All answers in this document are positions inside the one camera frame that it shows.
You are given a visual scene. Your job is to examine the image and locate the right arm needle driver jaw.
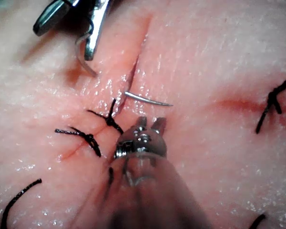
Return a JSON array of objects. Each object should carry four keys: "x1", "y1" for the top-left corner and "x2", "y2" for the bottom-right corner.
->
[
  {"x1": 32, "y1": 0, "x2": 71, "y2": 37},
  {"x1": 84, "y1": 0, "x2": 110, "y2": 61}
]

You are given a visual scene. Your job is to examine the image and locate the left arm needle driver jaw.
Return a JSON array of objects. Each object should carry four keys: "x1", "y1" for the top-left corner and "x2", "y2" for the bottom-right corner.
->
[
  {"x1": 135, "y1": 116, "x2": 148, "y2": 131},
  {"x1": 152, "y1": 117, "x2": 167, "y2": 134}
]

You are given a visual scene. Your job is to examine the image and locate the right arm needle driver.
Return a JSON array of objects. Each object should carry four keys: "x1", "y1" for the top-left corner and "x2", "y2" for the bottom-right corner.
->
[{"x1": 68, "y1": 0, "x2": 110, "y2": 8}]

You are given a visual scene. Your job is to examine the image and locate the left arm needle driver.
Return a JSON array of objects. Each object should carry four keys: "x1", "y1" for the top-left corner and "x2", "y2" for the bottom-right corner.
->
[{"x1": 113, "y1": 125, "x2": 168, "y2": 159}]

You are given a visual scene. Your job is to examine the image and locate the curved steel needle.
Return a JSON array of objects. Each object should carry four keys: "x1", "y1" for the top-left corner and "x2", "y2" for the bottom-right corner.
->
[{"x1": 75, "y1": 32, "x2": 174, "y2": 107}]

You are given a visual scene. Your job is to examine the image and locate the black stitching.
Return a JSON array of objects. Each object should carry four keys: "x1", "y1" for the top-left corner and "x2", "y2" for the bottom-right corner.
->
[
  {"x1": 255, "y1": 76, "x2": 286, "y2": 134},
  {"x1": 54, "y1": 98, "x2": 124, "y2": 158}
]

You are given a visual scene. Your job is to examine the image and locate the tissue pad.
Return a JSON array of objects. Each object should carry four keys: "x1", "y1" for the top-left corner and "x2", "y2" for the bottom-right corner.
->
[{"x1": 0, "y1": 0, "x2": 286, "y2": 229}]

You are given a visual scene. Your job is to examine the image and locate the black thread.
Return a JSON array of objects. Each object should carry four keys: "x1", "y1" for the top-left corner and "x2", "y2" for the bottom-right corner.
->
[{"x1": 0, "y1": 178, "x2": 267, "y2": 229}]

